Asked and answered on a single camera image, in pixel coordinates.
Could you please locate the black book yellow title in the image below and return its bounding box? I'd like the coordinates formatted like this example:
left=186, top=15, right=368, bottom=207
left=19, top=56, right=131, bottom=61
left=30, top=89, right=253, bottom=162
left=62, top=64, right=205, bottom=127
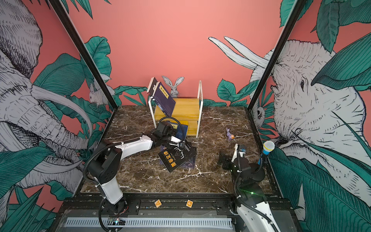
left=158, top=141, right=197, bottom=161

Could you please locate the purple book yellow label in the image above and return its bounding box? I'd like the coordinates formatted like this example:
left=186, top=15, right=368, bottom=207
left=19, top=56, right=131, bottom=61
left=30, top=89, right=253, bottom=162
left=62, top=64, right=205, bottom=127
left=152, top=82, right=176, bottom=117

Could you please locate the small purple toy figure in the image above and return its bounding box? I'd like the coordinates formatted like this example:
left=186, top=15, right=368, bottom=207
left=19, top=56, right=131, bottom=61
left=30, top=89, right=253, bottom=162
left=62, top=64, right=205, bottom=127
left=226, top=128, right=235, bottom=141

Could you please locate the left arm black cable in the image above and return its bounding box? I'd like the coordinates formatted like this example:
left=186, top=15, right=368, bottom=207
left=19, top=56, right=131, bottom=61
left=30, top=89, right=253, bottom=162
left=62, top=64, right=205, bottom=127
left=157, top=116, right=186, bottom=143

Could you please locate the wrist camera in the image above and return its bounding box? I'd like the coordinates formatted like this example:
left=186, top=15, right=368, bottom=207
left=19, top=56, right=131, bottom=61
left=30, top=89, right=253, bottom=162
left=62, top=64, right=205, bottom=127
left=231, top=144, right=246, bottom=162
left=156, top=121, right=176, bottom=137

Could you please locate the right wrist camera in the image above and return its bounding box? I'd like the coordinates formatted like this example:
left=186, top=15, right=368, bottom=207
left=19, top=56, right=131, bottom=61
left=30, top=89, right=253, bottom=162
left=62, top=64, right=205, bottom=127
left=231, top=144, right=246, bottom=162

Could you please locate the blue microphone on stand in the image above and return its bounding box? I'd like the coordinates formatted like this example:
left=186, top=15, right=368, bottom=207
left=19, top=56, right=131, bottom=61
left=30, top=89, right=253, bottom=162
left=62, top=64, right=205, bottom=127
left=247, top=140, right=275, bottom=183

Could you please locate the white slotted cable duct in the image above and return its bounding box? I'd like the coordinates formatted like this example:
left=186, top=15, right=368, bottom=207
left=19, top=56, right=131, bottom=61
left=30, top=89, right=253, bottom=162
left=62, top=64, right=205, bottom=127
left=63, top=217, right=233, bottom=230

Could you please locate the blue book yellow label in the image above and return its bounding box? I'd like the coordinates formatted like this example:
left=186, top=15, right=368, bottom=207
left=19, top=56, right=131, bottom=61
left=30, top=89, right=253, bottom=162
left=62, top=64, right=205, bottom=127
left=170, top=122, right=188, bottom=140

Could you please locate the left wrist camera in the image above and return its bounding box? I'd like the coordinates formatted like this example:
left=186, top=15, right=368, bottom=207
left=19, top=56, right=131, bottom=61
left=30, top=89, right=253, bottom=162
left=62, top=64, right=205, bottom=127
left=156, top=121, right=176, bottom=137

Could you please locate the right orange sticker tag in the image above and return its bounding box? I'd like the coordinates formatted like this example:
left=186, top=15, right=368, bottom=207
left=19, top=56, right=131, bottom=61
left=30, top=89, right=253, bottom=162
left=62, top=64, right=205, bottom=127
left=186, top=200, right=193, bottom=208

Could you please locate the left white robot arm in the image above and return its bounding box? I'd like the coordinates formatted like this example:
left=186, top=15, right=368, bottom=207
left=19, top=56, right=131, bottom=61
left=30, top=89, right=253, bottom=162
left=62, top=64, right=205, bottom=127
left=83, top=133, right=186, bottom=205

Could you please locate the orange sticker tag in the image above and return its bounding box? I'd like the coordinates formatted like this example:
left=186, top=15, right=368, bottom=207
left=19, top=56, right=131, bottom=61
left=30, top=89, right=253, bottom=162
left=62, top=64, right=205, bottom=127
left=155, top=200, right=162, bottom=208
left=186, top=200, right=193, bottom=208

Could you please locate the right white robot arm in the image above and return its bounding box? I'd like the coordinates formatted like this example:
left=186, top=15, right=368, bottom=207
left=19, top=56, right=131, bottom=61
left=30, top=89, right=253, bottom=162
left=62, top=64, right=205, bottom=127
left=218, top=149, right=280, bottom=232

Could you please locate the white wooden two-tier shelf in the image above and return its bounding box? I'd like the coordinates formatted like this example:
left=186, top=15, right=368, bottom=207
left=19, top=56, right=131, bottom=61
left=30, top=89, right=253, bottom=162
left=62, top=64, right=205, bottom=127
left=148, top=81, right=203, bottom=137

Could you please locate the dark purple bottom book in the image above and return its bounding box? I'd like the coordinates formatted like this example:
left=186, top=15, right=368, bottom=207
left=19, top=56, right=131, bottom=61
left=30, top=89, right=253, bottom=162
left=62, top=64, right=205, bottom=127
left=159, top=154, right=196, bottom=172

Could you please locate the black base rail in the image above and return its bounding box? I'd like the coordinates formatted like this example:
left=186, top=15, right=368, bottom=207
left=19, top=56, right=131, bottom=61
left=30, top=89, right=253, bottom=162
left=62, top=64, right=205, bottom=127
left=54, top=191, right=296, bottom=217

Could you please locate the left orange sticker tag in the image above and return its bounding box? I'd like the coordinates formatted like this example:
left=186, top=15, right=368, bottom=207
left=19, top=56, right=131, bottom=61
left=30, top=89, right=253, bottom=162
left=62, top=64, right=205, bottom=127
left=155, top=200, right=162, bottom=208

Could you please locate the right black frame post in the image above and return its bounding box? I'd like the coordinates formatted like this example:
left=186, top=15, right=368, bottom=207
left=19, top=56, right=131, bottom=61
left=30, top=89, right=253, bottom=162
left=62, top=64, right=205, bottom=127
left=247, top=0, right=306, bottom=112

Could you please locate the left black frame post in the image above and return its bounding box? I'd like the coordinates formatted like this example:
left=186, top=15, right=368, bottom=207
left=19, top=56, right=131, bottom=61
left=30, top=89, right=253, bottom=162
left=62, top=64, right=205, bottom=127
left=48, top=0, right=118, bottom=110

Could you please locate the black frame post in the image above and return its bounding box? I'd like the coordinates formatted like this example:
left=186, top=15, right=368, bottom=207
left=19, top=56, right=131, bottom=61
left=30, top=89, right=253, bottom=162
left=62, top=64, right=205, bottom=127
left=48, top=0, right=118, bottom=110
left=247, top=0, right=306, bottom=112

